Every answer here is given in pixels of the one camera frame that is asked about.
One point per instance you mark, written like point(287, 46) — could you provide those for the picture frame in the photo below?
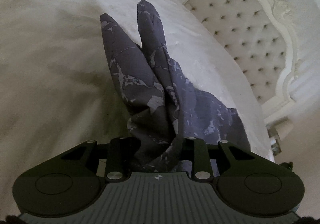
point(276, 146)

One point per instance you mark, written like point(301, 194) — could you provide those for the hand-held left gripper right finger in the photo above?
point(199, 156)

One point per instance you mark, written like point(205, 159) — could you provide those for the cream tufted headboard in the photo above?
point(250, 38)

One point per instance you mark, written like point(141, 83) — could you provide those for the purple patterned pants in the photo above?
point(140, 76)

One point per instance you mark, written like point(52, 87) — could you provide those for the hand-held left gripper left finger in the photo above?
point(117, 155)

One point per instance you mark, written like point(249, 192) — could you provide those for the white fluffy blanket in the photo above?
point(50, 63)

